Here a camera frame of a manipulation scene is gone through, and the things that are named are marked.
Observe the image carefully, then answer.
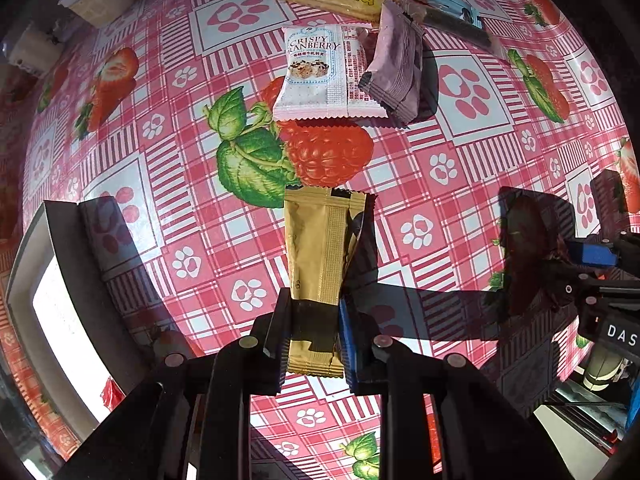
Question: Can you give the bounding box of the pink purple snack packet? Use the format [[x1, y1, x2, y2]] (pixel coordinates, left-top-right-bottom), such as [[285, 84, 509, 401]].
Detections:
[[358, 0, 423, 125]]

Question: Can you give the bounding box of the white milk carton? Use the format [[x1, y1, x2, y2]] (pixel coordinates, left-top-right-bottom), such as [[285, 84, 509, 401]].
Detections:
[[2, 22, 64, 79]]

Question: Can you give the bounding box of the gold snack packet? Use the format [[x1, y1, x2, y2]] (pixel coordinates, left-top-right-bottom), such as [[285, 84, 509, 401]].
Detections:
[[284, 186, 368, 378]]

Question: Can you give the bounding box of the clear dark snack stick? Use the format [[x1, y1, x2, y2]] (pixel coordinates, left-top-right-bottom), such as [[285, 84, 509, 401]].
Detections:
[[395, 0, 508, 61]]

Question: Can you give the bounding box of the white cardboard box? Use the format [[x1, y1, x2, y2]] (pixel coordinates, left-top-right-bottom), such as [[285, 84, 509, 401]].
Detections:
[[6, 200, 149, 440]]

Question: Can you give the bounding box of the pink strawberry tablecloth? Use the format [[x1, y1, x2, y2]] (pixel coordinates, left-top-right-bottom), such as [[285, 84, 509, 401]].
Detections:
[[0, 0, 640, 480]]

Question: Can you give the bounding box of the white crispy cranberry packet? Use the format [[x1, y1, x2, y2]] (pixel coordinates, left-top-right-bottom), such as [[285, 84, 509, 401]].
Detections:
[[272, 24, 387, 122]]

